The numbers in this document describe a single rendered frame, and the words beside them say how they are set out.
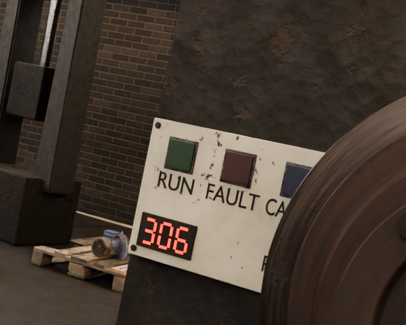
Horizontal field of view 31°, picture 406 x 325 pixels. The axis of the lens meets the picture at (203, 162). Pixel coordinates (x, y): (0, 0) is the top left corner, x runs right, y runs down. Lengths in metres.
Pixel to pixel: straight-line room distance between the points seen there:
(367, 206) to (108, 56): 7.60
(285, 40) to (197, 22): 0.12
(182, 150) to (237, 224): 0.12
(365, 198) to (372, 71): 0.23
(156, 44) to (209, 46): 6.99
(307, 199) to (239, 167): 0.18
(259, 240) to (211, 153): 0.12
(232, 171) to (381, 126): 0.25
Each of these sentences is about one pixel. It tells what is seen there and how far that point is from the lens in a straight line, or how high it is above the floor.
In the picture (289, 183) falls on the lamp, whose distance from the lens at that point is 0.87.
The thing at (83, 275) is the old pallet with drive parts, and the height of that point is 0.03.
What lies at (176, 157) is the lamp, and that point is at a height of 1.20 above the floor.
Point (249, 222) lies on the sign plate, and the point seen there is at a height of 1.14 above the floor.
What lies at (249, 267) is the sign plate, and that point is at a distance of 0.90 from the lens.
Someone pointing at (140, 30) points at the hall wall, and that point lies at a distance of 8.07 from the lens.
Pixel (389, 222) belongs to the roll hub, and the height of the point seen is 1.20.
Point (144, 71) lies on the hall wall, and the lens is 7.96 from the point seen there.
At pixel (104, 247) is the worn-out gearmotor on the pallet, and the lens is 5.31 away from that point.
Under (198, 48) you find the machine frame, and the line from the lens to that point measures 0.97.
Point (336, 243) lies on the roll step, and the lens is 0.69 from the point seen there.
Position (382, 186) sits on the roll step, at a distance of 0.69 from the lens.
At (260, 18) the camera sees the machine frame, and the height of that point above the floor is 1.39.
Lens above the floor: 1.25
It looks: 3 degrees down
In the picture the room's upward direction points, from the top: 12 degrees clockwise
